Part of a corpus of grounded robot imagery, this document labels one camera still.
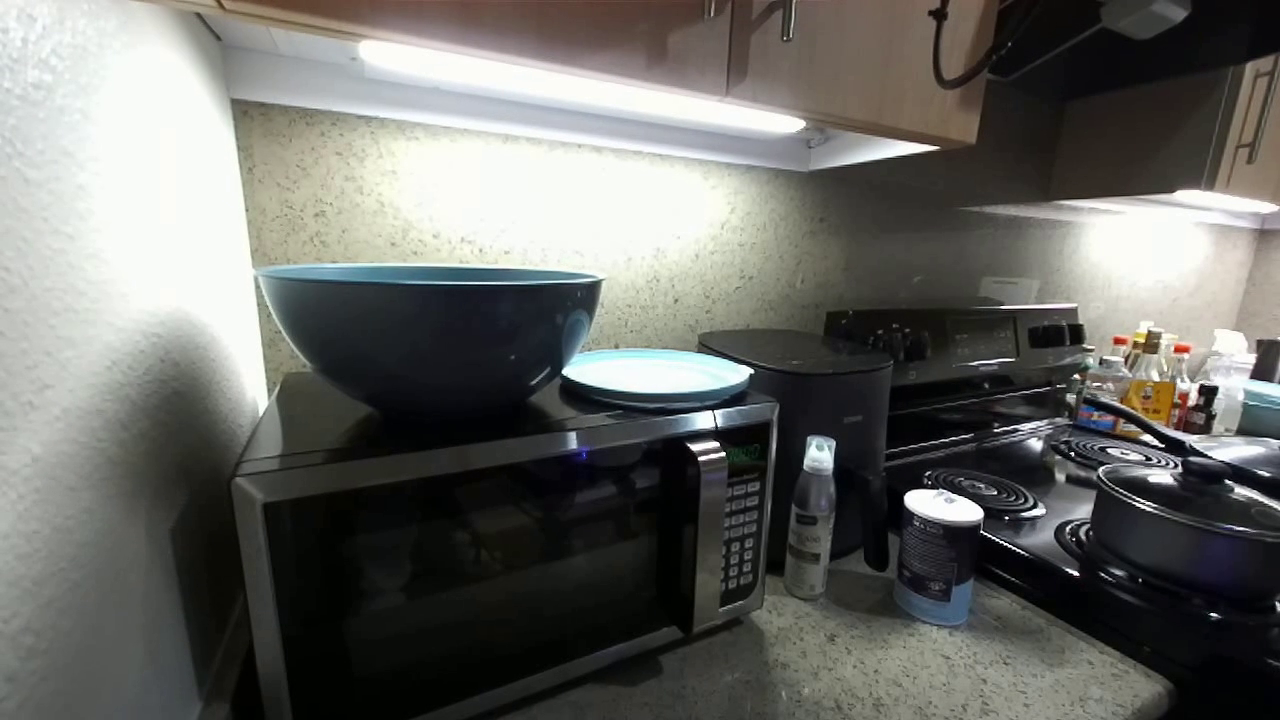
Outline stainless black microwave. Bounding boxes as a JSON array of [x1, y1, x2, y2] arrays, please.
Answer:
[[230, 374, 777, 720]]

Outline black pan with lid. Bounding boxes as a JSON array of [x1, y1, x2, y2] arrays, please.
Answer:
[[1084, 395, 1280, 604]]

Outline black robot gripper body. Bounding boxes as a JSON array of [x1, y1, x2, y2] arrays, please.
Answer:
[[989, 0, 1195, 79]]

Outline under cabinet light strip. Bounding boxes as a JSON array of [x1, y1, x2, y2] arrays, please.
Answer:
[[354, 40, 805, 137]]

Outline far right cabinet door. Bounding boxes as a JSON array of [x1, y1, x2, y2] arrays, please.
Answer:
[[1216, 55, 1280, 204]]

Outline white spray bottle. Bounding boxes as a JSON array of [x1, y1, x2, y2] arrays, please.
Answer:
[[784, 434, 836, 600]]

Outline wooden cabinet door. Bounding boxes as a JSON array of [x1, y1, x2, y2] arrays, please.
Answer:
[[214, 0, 726, 79], [726, 0, 997, 146]]

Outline black air fryer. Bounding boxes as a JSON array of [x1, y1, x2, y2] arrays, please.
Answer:
[[699, 329, 892, 572]]

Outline light blue plate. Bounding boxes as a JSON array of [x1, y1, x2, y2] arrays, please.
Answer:
[[565, 347, 751, 410]]

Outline right door metal handle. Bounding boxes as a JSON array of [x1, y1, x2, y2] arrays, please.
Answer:
[[747, 0, 799, 43]]

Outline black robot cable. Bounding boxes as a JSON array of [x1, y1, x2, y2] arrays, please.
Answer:
[[928, 0, 1005, 97]]

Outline group of condiment bottles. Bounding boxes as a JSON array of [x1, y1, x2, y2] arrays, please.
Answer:
[[1071, 320, 1280, 434]]

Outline white lidded blue canister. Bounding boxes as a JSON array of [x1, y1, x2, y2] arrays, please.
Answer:
[[895, 488, 985, 627]]

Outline black electric stove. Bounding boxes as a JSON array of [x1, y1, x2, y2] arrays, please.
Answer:
[[825, 303, 1280, 720]]

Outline large blue bowl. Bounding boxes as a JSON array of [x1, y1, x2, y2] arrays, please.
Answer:
[[257, 264, 600, 420]]

